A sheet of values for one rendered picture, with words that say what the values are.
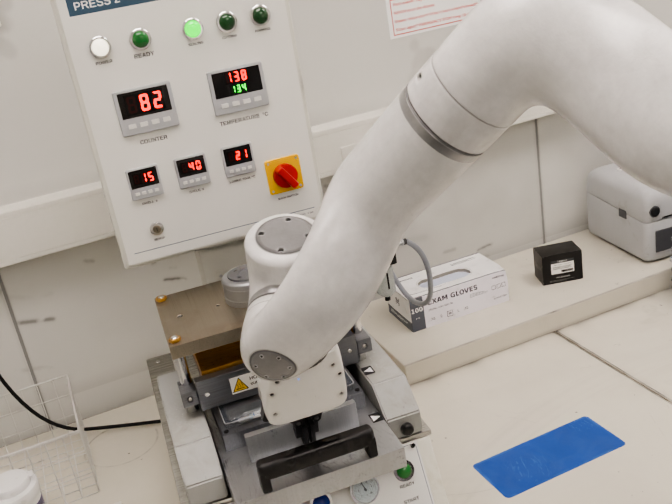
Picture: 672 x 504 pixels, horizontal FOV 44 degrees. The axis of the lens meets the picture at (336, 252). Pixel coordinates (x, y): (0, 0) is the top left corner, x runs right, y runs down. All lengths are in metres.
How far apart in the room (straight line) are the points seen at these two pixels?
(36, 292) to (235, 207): 0.53
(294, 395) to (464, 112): 0.43
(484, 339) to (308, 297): 0.94
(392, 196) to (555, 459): 0.75
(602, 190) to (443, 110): 1.32
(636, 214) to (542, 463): 0.70
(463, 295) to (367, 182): 1.00
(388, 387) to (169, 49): 0.57
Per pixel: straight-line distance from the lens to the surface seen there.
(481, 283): 1.73
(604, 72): 0.64
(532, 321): 1.70
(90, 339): 1.72
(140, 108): 1.24
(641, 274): 1.87
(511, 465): 1.39
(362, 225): 0.75
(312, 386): 0.97
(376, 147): 0.73
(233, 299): 1.18
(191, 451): 1.11
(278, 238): 0.83
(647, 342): 1.71
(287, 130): 1.29
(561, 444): 1.43
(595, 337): 1.72
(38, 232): 1.59
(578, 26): 0.65
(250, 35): 1.26
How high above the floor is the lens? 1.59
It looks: 22 degrees down
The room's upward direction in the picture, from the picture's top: 10 degrees counter-clockwise
